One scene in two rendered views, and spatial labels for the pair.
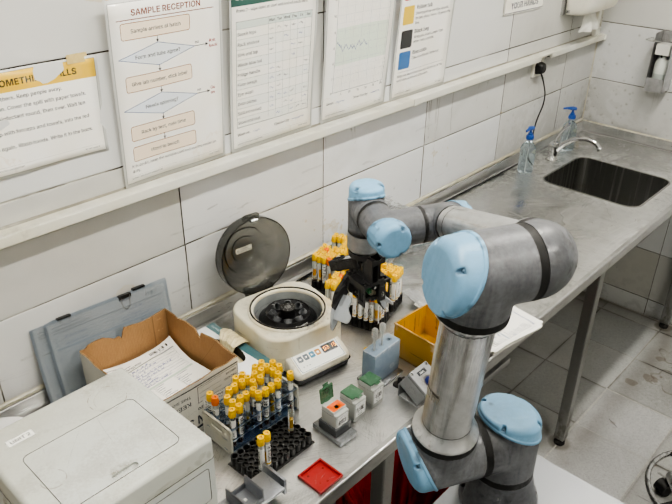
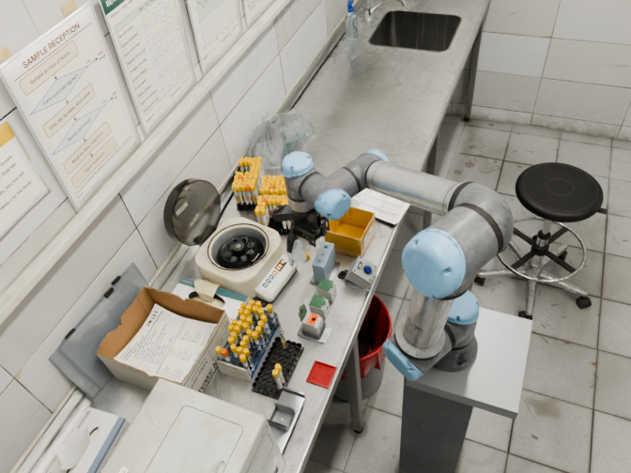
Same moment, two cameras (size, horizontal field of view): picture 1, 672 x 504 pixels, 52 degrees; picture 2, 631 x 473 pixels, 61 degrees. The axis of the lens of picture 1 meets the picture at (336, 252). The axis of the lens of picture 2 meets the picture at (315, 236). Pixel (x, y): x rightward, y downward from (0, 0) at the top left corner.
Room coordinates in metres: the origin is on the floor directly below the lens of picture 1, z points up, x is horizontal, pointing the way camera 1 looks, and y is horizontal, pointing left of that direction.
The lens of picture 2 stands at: (0.33, 0.17, 2.25)
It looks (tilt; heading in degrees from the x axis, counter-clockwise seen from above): 48 degrees down; 346
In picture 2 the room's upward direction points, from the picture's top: 8 degrees counter-clockwise
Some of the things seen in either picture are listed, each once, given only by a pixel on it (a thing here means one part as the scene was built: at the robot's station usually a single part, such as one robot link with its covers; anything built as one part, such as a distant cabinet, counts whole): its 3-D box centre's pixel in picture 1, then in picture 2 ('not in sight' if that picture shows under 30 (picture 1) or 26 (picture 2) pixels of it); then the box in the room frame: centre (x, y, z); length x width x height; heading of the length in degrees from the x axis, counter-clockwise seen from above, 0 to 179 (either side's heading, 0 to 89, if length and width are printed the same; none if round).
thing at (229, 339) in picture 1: (230, 355); (209, 300); (1.39, 0.26, 0.92); 0.24 x 0.12 x 0.10; 47
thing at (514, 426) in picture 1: (503, 435); (452, 315); (0.96, -0.32, 1.08); 0.13 x 0.12 x 0.14; 109
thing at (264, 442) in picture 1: (271, 434); (275, 358); (1.11, 0.13, 0.93); 0.17 x 0.09 x 0.11; 138
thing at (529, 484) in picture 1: (500, 479); (450, 338); (0.96, -0.32, 0.97); 0.15 x 0.15 x 0.10
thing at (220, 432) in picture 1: (252, 409); (249, 342); (1.21, 0.19, 0.91); 0.20 x 0.10 x 0.07; 137
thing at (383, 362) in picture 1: (380, 360); (324, 264); (1.38, -0.12, 0.93); 0.10 x 0.07 x 0.10; 139
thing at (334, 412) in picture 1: (334, 416); (313, 325); (1.18, 0.00, 0.92); 0.05 x 0.04 x 0.06; 46
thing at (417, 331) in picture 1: (428, 339); (349, 231); (1.47, -0.25, 0.93); 0.13 x 0.13 x 0.10; 44
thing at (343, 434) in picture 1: (334, 425); (314, 329); (1.18, 0.00, 0.89); 0.09 x 0.05 x 0.04; 46
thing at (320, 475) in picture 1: (320, 476); (321, 373); (1.04, 0.03, 0.88); 0.07 x 0.07 x 0.01; 47
